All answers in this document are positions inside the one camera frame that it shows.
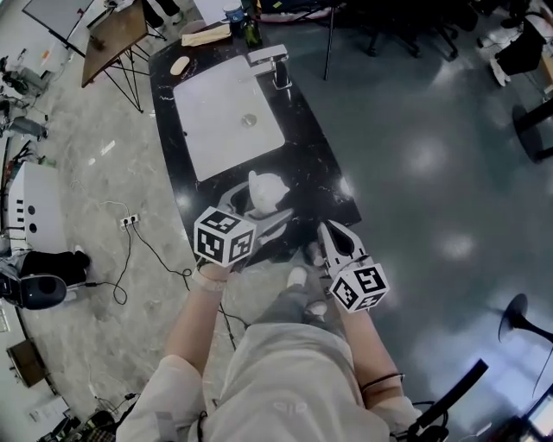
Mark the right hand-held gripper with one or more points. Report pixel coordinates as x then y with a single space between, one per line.
358 287

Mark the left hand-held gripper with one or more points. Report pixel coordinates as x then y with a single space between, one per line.
220 237

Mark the person's left forearm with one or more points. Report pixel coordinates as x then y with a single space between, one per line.
190 319

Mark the person's right forearm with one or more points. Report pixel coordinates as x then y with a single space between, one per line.
367 345

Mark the beige oval piece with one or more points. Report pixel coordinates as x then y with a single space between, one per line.
178 65

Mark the person's white shoe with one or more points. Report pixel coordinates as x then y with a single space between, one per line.
317 308
297 276

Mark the person's grey trousers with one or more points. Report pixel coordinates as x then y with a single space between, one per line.
289 302

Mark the black marble washstand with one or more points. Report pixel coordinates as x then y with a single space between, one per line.
311 164

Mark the white sink basin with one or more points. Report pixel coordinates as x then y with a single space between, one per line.
224 116

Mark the white floor power strip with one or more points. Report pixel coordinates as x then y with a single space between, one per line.
129 220

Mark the person's white shirt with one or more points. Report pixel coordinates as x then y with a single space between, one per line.
281 388

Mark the chrome faucet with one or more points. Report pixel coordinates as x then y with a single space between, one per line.
272 58

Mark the green bottle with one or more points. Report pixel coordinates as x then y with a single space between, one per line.
253 33

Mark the beige folded cloth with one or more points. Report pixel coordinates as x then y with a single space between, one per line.
205 34

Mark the black tripod pole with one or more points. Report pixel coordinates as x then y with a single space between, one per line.
330 39

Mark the white and blue mug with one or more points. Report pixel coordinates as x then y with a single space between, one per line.
232 13

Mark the black bag pink trim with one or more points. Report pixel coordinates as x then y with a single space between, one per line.
298 10

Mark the white backdrop board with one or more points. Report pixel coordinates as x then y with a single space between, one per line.
211 8

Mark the white cabinet with holes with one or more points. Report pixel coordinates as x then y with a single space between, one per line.
36 203

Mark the small wooden folding table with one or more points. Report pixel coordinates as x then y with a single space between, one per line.
114 43

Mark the black rounded device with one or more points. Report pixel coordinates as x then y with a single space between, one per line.
41 291

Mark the black-legged high table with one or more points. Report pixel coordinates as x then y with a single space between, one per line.
531 125

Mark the black office chair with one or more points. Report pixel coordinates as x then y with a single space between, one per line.
453 21
389 26

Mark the brown wooden crate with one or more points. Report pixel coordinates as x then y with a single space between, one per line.
28 362

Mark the grey framed panel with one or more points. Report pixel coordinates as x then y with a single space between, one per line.
56 17

